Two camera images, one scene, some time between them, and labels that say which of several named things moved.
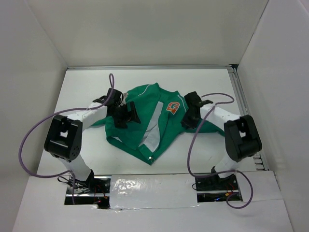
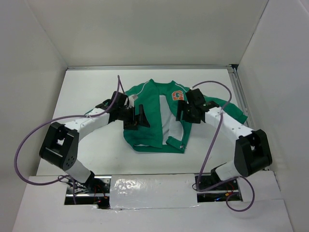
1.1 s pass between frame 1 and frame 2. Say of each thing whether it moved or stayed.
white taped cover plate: stayed
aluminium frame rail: stayed
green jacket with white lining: moved
